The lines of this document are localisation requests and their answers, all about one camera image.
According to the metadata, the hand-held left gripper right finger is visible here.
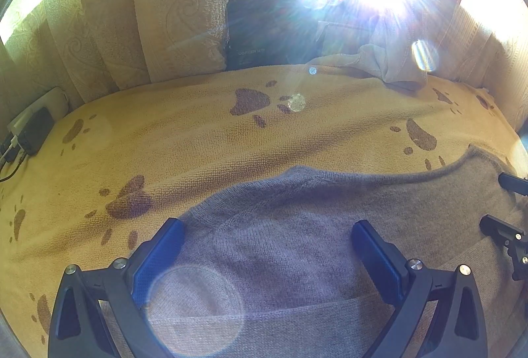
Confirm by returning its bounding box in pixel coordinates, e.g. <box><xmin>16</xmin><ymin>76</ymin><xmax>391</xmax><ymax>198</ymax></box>
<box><xmin>351</xmin><ymin>220</ymin><xmax>489</xmax><ymax>358</ymax></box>

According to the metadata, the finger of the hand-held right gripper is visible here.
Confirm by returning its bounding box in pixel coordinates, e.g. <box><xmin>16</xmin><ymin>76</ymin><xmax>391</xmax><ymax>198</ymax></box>
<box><xmin>498</xmin><ymin>172</ymin><xmax>528</xmax><ymax>196</ymax></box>
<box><xmin>480</xmin><ymin>214</ymin><xmax>528</xmax><ymax>281</ymax></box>

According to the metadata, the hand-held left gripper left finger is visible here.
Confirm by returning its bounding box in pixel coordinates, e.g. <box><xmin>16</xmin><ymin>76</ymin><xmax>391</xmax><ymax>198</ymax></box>
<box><xmin>47</xmin><ymin>218</ymin><xmax>185</xmax><ymax>358</ymax></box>

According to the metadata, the grey knit sweater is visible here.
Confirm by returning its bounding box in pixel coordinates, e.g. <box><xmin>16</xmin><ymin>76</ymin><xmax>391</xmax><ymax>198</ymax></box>
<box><xmin>181</xmin><ymin>146</ymin><xmax>528</xmax><ymax>358</ymax></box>

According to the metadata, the yellow paw print blanket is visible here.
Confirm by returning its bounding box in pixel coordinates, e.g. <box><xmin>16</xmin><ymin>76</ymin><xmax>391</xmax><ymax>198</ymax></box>
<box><xmin>0</xmin><ymin>65</ymin><xmax>524</xmax><ymax>358</ymax></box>

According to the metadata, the black power adapter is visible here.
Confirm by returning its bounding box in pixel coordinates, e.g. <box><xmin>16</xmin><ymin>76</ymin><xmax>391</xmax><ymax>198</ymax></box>
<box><xmin>20</xmin><ymin>107</ymin><xmax>57</xmax><ymax>156</ymax></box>

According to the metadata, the white power strip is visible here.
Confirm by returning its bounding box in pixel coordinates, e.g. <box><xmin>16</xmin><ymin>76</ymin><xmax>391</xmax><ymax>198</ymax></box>
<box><xmin>5</xmin><ymin>88</ymin><xmax>69</xmax><ymax>156</ymax></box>

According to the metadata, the white cloth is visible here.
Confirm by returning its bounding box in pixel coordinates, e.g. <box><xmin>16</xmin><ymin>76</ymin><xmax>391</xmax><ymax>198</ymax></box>
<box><xmin>307</xmin><ymin>45</ymin><xmax>430</xmax><ymax>91</ymax></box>

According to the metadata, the upright black box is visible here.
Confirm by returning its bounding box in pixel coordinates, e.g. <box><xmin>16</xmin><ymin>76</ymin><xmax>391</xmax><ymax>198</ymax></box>
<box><xmin>227</xmin><ymin>28</ymin><xmax>316</xmax><ymax>71</ymax></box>

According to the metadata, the black cable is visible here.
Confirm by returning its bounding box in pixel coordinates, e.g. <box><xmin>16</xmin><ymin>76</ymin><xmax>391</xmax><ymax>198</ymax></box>
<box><xmin>0</xmin><ymin>144</ymin><xmax>26</xmax><ymax>182</ymax></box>

